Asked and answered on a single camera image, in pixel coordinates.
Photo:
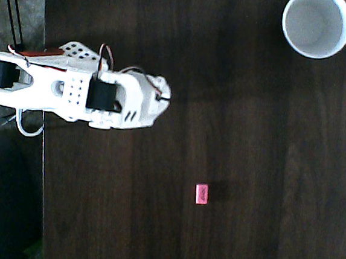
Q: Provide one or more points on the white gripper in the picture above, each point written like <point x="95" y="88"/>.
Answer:
<point x="162" y="88"/>

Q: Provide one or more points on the pink eraser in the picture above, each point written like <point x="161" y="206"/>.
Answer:
<point x="201" y="194"/>

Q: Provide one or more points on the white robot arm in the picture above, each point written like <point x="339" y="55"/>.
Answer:
<point x="43" y="89"/>

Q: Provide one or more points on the white cup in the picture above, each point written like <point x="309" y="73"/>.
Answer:
<point x="315" y="27"/>

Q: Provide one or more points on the red clamp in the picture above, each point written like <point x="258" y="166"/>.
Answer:
<point x="40" y="53"/>

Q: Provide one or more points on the white perforated base plate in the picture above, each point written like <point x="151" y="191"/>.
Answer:
<point x="79" y="51"/>

